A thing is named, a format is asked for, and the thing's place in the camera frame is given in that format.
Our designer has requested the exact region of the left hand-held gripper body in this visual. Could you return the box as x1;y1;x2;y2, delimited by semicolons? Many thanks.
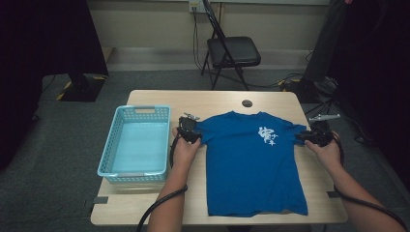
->
177;112;203;144

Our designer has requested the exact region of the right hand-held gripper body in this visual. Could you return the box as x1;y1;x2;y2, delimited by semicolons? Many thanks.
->
307;113;342;148

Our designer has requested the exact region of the person's left hand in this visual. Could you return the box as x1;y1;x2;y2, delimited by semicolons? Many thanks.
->
171;127;203;172

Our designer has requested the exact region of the person's right hand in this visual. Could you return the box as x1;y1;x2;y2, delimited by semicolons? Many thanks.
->
304;130;344;173

